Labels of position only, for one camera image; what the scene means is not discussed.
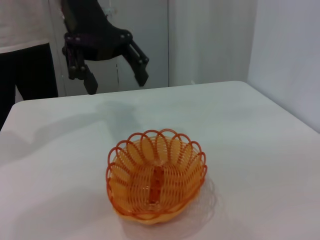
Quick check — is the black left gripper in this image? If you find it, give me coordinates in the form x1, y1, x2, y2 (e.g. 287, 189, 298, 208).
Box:
60, 0, 151, 95

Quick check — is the orange woven plastic basket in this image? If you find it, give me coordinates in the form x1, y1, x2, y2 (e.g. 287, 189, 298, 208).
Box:
105, 128, 209, 226

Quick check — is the grey cabinet door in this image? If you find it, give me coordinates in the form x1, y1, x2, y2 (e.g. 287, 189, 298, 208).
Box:
49, 0, 174, 97

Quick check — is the person in white shirt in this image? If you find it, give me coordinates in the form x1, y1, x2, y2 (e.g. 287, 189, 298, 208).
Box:
0, 0, 60, 132

